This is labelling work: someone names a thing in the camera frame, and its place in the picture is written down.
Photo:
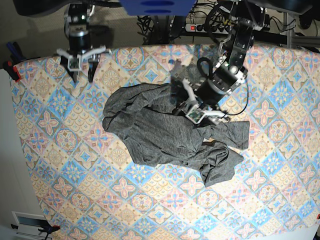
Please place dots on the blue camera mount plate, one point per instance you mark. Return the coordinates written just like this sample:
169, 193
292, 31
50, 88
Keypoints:
157, 7

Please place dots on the patterned tile tablecloth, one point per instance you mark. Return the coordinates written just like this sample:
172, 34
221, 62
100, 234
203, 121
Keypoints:
109, 160

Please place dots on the grey t-shirt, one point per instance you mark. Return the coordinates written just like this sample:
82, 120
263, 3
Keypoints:
142, 117

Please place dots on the aluminium frame post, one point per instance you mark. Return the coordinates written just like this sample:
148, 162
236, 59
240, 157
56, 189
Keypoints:
289, 22

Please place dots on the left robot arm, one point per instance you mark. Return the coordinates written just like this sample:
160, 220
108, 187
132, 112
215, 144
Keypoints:
246, 16

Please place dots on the white power strip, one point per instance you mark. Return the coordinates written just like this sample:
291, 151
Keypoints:
201, 28

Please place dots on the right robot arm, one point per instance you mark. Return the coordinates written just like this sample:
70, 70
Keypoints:
77, 30

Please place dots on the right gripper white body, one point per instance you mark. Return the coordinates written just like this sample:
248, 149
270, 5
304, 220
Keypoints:
83, 57

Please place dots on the blue handled clamp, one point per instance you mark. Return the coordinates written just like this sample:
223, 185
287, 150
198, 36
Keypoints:
16, 52

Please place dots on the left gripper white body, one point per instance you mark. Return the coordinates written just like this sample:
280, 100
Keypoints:
198, 100

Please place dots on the blue black bottom clamp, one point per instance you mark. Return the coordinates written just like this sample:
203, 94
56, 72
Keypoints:
48, 230

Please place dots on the red black table clamp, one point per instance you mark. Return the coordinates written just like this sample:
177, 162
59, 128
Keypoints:
12, 70

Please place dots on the white floor vent box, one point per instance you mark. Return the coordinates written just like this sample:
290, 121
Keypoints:
28, 225

